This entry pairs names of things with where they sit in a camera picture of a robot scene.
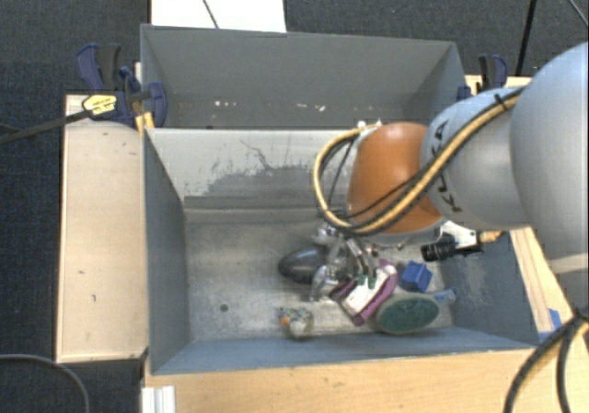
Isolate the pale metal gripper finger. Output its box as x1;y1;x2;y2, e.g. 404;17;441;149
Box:
309;263;342;303

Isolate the dark grey oval object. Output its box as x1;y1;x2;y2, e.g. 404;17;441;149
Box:
277;247;333;284

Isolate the purple and white box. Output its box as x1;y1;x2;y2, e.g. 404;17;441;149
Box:
328;258;399;327

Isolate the small white and orange toy animal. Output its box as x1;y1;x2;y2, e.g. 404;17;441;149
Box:
277;305;316;340

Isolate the grey metal bin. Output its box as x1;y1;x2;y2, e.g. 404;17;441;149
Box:
139;23;540;376

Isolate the blue plastic block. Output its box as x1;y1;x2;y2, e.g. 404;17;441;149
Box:
398;261;434;293

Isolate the pale wood board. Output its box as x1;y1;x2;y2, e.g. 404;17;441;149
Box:
54;93;151;364

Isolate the black cylinder on white bracket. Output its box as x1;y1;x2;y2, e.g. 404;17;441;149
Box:
420;222;485;263

